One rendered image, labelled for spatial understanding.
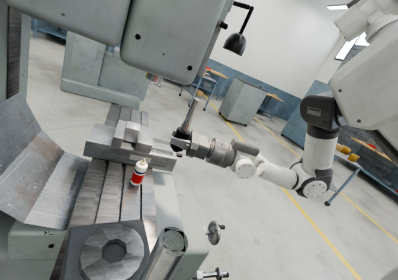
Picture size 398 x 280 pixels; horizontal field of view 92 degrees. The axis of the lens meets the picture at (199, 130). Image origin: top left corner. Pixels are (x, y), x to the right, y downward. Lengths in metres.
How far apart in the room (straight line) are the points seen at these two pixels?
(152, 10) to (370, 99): 0.47
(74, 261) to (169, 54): 0.41
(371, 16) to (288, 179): 0.49
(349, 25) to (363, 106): 0.19
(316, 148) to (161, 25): 0.58
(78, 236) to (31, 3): 0.40
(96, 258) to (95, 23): 0.40
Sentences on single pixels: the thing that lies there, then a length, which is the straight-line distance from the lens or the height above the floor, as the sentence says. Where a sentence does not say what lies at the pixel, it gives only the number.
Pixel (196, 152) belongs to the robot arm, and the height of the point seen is 1.13.
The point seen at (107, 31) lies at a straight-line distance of 0.46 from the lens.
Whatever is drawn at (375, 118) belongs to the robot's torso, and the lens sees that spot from 0.51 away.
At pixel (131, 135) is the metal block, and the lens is 0.81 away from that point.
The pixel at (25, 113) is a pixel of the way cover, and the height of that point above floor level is 1.01.
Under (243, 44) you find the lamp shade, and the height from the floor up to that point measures 1.48.
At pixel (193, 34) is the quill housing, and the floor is 1.43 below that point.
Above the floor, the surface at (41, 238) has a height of 0.80.
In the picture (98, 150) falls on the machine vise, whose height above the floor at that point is 0.94.
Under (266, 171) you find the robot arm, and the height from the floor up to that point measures 1.14.
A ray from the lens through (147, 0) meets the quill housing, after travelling 0.47.
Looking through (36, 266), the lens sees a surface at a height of 0.66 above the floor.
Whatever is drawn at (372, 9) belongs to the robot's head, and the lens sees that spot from 0.60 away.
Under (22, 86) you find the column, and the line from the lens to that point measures 0.88.
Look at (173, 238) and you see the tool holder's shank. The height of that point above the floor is 1.28.
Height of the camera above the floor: 1.41
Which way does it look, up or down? 22 degrees down
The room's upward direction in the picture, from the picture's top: 25 degrees clockwise
